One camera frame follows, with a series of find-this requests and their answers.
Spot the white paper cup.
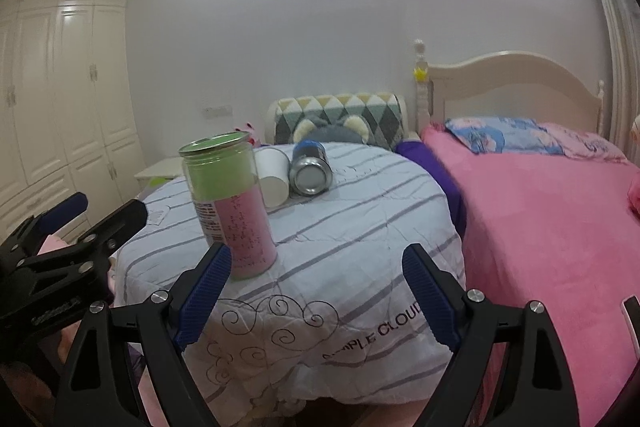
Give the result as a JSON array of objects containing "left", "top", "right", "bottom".
[{"left": 254, "top": 147, "right": 292, "bottom": 208}]

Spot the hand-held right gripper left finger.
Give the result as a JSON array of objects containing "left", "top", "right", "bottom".
[{"left": 52, "top": 243, "right": 232, "bottom": 427}]

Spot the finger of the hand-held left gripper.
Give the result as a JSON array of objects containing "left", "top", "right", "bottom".
[
  {"left": 0, "top": 193, "right": 89, "bottom": 258},
  {"left": 75, "top": 199, "right": 149, "bottom": 269}
]

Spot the pink bed sheet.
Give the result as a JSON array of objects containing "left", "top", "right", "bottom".
[{"left": 420, "top": 127, "right": 640, "bottom": 427}]

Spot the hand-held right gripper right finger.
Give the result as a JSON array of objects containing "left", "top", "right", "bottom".
[{"left": 402, "top": 243, "right": 594, "bottom": 427}]

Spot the blue metal can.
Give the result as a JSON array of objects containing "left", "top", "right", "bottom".
[{"left": 289, "top": 140, "right": 335, "bottom": 196}]

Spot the white striped quilt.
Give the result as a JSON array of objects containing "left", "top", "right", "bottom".
[{"left": 107, "top": 141, "right": 468, "bottom": 423}]

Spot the white flat device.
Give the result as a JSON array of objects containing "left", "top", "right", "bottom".
[{"left": 620, "top": 297, "right": 640, "bottom": 338}]

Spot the blue printed pillow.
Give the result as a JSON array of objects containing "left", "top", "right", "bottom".
[{"left": 445, "top": 117, "right": 566, "bottom": 155}]

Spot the pink plush toy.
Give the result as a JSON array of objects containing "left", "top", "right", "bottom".
[{"left": 234, "top": 122, "right": 263, "bottom": 146}]

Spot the green and pink canister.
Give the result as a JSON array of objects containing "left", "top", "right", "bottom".
[{"left": 179, "top": 132, "right": 278, "bottom": 281}]

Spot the cream wooden headboard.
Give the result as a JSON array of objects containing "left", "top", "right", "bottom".
[{"left": 412, "top": 39, "right": 608, "bottom": 140}]

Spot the pink printed pillow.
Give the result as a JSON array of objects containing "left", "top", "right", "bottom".
[{"left": 537, "top": 122, "right": 628, "bottom": 164}]

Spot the small white side table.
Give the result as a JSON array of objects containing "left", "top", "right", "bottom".
[{"left": 134, "top": 157, "right": 188, "bottom": 188}]

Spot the grey plush toy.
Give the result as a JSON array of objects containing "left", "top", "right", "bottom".
[{"left": 292, "top": 116, "right": 371, "bottom": 146}]

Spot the cream wardrobe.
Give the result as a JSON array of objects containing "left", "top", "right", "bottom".
[{"left": 0, "top": 0, "right": 146, "bottom": 248}]

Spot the purple cloth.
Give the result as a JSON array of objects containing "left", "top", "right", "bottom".
[{"left": 395, "top": 139, "right": 468, "bottom": 238}]

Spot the triangle patterned cushion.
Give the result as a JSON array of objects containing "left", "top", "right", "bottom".
[{"left": 265, "top": 93, "right": 408, "bottom": 151}]

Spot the white curtain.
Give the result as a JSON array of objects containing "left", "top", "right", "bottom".
[{"left": 577, "top": 0, "right": 640, "bottom": 158}]

